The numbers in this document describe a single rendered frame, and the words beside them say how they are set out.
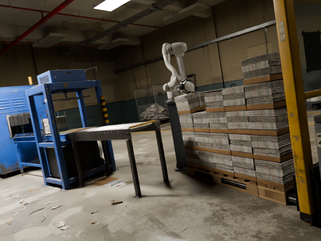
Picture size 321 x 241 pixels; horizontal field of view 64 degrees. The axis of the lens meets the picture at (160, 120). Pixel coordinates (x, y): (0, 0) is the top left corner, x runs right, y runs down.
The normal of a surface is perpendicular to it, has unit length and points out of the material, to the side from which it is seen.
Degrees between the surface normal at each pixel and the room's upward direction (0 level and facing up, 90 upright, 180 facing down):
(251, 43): 90
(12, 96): 90
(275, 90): 90
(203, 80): 90
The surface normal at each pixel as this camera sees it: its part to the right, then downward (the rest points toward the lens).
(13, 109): 0.74, -0.07
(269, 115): -0.86, 0.18
